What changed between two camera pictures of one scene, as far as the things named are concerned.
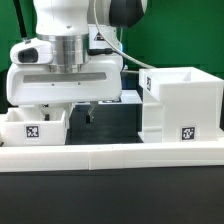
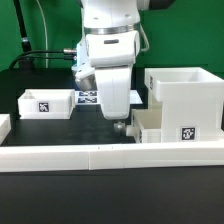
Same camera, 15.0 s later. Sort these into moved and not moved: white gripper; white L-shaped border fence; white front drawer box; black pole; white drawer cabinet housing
Moved: white front drawer box; white gripper
Not moved: black pole; white L-shaped border fence; white drawer cabinet housing
